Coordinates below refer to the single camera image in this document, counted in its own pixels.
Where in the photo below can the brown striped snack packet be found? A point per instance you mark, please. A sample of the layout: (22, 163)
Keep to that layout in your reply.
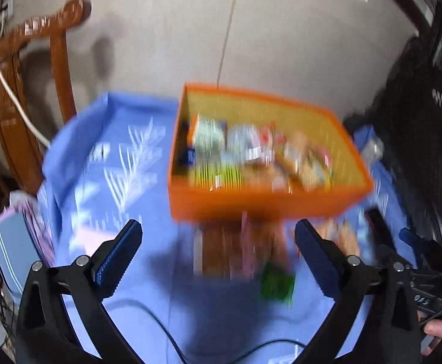
(217, 250)

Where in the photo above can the green snack packet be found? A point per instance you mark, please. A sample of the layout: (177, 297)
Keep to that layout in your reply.
(277, 284)

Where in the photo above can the person's right hand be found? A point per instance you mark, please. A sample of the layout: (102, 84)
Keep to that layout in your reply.
(437, 330)

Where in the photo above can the clear packet of white candies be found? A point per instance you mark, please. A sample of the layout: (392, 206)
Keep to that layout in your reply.
(209, 138)

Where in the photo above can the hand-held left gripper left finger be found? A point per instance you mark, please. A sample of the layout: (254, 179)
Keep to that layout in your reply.
(118, 254)

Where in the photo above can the orange box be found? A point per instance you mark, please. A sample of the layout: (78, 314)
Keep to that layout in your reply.
(266, 201)

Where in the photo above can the black ribbed cover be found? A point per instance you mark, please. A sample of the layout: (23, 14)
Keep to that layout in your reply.
(429, 159)

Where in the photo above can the clear packet of brown bread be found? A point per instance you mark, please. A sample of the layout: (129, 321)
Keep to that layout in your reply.
(340, 237)

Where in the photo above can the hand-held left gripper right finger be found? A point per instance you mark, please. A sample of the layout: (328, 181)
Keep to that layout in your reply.
(315, 254)

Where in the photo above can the small clear plastic packet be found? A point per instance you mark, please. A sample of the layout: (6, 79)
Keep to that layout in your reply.
(372, 148)

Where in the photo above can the yellow-green snack packet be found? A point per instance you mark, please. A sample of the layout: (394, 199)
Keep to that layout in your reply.
(221, 176)

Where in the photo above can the dark red snack bar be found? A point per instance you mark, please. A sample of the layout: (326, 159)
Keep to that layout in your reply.
(380, 227)

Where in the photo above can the pale blue pink box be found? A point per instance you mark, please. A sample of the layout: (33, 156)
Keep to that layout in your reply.
(20, 235)

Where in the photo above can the blue printed tablecloth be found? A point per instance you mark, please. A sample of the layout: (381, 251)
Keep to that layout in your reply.
(160, 273)

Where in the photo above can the pink-edged bread packet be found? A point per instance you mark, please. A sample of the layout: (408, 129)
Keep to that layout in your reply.
(313, 165)

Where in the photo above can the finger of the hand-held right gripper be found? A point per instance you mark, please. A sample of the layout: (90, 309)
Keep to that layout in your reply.
(414, 240)

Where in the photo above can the carved wooden chair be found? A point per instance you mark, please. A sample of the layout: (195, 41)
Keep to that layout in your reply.
(20, 94)

